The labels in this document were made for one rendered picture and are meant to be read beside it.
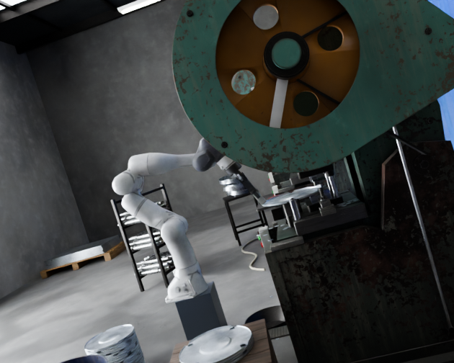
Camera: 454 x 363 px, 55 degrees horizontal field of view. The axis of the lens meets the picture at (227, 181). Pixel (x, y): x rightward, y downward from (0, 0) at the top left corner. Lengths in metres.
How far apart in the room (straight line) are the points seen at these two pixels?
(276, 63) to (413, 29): 0.47
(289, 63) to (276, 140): 0.27
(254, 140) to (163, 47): 7.62
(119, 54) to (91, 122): 1.49
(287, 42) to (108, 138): 7.97
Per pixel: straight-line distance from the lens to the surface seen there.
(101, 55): 9.50
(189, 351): 1.81
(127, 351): 2.66
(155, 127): 9.00
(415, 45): 1.66
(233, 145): 1.58
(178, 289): 2.19
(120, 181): 2.11
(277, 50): 1.54
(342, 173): 3.60
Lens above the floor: 1.08
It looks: 4 degrees down
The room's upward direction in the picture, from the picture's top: 17 degrees counter-clockwise
